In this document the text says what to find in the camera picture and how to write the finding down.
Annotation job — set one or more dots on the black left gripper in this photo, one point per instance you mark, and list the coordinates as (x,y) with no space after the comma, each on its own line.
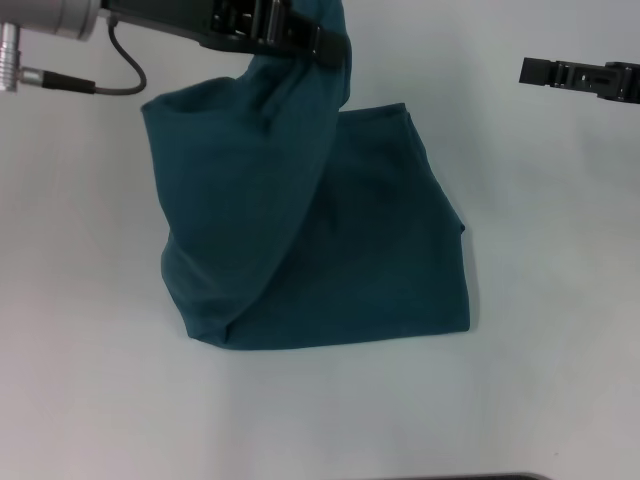
(170,17)

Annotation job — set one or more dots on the teal t-shirt with FREE print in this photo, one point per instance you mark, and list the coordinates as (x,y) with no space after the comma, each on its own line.
(300,225)

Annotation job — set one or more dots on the silver elbow connector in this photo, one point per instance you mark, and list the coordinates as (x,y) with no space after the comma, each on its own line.
(10,57)

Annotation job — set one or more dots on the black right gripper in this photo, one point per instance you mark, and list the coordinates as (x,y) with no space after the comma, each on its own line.
(631,82)

